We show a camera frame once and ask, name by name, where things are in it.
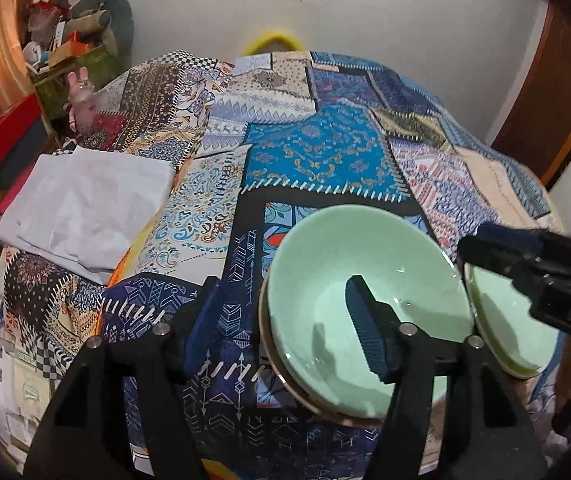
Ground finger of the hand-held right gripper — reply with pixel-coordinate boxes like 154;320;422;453
458;236;546;281
476;222;571;251

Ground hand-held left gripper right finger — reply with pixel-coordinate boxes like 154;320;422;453
345;275;549;480

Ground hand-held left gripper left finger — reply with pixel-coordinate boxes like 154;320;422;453
22;276;226;480

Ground green plate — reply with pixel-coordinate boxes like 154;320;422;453
268;205;473;408

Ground green bowl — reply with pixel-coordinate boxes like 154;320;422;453
464;262;561;379

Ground white folded cloth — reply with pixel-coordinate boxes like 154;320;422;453
0;146;176;286

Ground patchwork printed blanket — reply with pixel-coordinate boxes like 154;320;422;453
0;49;566;480

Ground dark blue box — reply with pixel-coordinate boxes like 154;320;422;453
0;120;53;191

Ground pink rabbit toy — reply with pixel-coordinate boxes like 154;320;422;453
65;67;98;133

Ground green bin with clutter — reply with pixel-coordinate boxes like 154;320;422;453
32;42;121;121

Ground red box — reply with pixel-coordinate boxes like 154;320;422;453
0;94;41;161

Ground yellow hoop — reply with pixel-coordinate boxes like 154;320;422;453
239;30;302;56

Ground grey plush toy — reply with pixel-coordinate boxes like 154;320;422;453
68;0;135;56

